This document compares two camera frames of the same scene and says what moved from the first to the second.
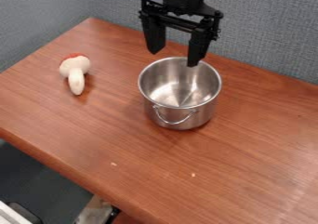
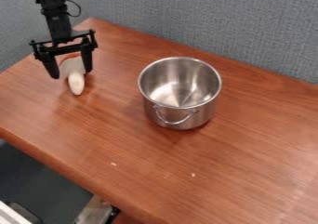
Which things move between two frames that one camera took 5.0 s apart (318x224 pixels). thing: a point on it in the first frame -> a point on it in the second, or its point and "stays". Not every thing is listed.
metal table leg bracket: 98,212 stays
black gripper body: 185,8 -> 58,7
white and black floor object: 16,214 stays
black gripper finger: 198,46 -> 87,56
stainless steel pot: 179,92 stays
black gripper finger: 153,25 -> 51,64
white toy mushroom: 74,67 stays
